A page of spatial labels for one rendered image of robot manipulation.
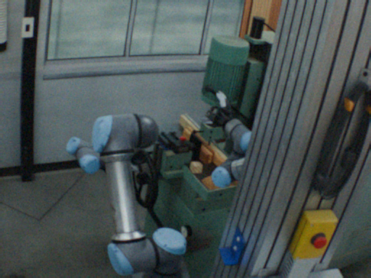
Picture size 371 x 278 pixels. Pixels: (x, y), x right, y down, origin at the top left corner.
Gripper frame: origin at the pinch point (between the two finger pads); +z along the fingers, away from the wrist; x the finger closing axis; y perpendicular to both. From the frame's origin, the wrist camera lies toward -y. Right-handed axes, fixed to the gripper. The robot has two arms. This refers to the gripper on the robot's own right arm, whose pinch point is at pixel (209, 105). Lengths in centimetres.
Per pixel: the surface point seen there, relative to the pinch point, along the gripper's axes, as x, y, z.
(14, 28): 40, 48, 140
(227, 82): -12.6, -4.3, 4.9
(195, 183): 32.8, -17.1, -5.9
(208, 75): -9.7, -0.2, 12.9
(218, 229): 49, -48, -10
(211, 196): 31.8, -19.4, -16.4
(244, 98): -11.2, -20.2, 5.5
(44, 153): 110, -25, 138
